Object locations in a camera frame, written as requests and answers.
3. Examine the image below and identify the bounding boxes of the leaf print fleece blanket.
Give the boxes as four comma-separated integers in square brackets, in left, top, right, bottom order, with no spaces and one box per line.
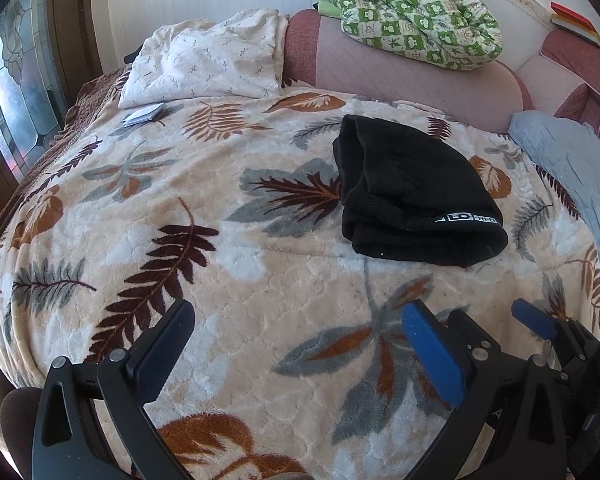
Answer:
[0,89,600,480]

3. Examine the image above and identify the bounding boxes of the white printed pillow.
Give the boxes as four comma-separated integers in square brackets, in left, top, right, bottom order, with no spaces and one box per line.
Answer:
[117,8,291,109]

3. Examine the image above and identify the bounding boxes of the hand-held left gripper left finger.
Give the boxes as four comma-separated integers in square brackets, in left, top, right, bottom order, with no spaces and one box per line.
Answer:
[31,299,197,480]

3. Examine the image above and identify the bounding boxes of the pink padded headboard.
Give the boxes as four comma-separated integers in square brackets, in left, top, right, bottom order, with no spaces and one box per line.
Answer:
[280,10,600,133]

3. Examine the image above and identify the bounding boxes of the red book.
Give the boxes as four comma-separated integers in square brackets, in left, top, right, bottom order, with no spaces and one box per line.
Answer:
[550,2,599,32]

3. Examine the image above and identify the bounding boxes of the blue grey cloth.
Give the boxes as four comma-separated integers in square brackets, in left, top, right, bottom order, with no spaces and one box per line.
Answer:
[508,111,600,271]

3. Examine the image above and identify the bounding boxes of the brown quilted bedspread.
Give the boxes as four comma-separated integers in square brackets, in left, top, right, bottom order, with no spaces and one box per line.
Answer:
[7,65,131,211]

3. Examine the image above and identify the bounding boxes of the dark brown chair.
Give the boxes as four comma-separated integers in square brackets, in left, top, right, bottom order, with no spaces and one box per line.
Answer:
[0,387,46,480]

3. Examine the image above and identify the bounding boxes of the green patterned quilt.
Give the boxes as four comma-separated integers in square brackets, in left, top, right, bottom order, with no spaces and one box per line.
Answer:
[297,0,504,71]

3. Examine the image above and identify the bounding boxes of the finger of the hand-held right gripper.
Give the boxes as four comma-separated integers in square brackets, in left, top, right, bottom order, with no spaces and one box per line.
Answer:
[511,299,600,388]

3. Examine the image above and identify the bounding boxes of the yellow book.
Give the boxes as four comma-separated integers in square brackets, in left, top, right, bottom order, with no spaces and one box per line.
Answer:
[550,14,600,52]

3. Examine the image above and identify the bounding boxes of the stained glass window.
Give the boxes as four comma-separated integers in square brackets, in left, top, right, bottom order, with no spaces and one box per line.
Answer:
[0,0,66,181]

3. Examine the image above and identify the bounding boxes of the white paper booklet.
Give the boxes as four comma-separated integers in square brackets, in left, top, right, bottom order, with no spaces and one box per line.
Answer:
[122,102,167,127]

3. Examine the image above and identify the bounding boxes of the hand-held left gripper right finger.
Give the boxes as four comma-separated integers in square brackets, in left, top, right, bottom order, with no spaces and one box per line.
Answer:
[401,299,567,480]

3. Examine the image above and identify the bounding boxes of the wooden window frame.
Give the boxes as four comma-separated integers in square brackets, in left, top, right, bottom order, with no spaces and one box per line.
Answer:
[47,0,103,106]

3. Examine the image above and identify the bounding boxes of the black pants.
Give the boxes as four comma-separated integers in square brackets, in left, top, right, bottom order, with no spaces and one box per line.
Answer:
[332,115,510,268]

